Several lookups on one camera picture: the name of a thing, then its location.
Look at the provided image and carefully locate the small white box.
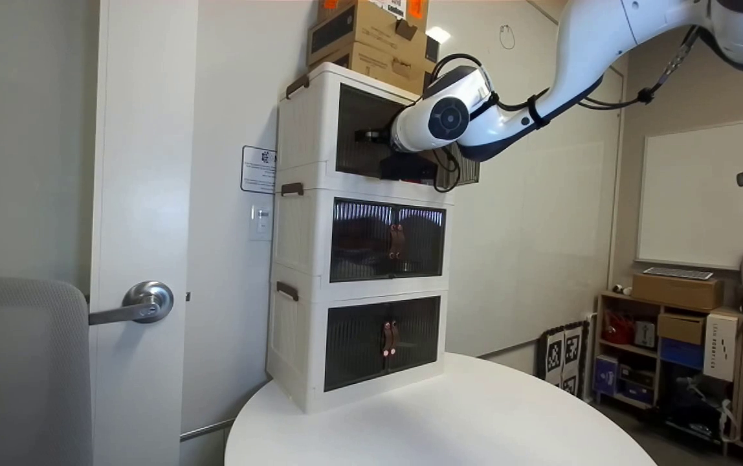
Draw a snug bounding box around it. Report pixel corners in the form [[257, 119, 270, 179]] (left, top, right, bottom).
[[425, 22, 455, 47]]

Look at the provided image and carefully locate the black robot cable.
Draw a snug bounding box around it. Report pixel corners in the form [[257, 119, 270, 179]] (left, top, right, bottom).
[[432, 22, 701, 194]]

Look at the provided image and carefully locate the flat cardboard box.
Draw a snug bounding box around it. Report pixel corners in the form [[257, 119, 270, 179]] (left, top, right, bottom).
[[630, 268, 725, 315]]

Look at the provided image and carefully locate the white wall sign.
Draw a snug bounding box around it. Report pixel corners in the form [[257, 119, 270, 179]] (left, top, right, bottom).
[[239, 143, 279, 196]]

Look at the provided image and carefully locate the blue storage bin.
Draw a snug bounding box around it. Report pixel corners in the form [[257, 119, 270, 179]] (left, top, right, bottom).
[[658, 337, 706, 372]]

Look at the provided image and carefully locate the brown cardboard box orange tape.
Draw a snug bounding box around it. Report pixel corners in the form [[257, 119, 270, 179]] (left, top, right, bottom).
[[306, 0, 442, 101]]

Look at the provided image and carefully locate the white stacked storage cabinet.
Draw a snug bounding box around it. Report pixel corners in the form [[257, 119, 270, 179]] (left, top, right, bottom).
[[265, 60, 459, 414]]

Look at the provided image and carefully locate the white whiteboard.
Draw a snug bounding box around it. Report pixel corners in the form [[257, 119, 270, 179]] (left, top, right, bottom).
[[637, 112, 743, 273]]

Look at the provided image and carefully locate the white room door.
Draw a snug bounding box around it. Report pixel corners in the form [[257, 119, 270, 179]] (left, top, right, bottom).
[[85, 0, 202, 466]]

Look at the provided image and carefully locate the black white marker board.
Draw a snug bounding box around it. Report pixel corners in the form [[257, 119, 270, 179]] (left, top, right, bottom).
[[542, 319, 592, 399]]

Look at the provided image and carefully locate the white rectangular device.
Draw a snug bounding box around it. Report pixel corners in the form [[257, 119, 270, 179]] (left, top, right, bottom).
[[701, 307, 743, 385]]

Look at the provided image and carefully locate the small cardboard box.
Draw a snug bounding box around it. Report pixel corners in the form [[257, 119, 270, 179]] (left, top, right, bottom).
[[658, 307, 706, 346]]

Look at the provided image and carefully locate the white wall switch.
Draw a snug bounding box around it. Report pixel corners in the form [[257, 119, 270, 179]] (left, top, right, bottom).
[[248, 203, 275, 235]]

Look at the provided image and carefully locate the silver lever door handle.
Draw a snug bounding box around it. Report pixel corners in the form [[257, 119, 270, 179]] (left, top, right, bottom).
[[85, 280, 175, 329]]

